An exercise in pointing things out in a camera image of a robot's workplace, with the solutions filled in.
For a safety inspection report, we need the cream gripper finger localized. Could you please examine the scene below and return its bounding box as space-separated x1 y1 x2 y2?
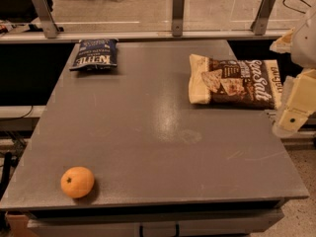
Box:
272 106 310 138

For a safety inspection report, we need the brown sea salt chip bag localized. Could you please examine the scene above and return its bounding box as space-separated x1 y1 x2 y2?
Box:
189 54 282 110

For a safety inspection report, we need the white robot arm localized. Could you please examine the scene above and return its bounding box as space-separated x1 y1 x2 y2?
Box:
270 5 316 138

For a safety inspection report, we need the blue Kettle chip bag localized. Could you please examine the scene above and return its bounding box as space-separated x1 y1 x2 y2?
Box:
70 39 118 71

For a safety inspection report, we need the orange fruit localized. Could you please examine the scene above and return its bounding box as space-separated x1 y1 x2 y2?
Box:
60 167 95 198

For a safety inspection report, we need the right metal bracket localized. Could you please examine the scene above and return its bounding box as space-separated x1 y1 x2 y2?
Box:
251 0 276 36

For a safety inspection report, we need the metal bracket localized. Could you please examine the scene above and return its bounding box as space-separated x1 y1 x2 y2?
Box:
32 0 58 39
172 0 185 37
251 0 276 36

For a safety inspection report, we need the middle metal bracket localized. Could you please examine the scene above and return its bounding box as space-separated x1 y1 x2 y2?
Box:
172 0 185 37

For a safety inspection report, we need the metal rail behind table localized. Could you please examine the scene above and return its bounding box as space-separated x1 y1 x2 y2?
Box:
0 30 286 43

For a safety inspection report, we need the black cable at left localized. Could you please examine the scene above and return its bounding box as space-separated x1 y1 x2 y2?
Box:
0 105 35 122

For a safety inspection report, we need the left metal bracket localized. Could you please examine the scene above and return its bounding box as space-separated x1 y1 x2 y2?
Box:
32 0 58 39

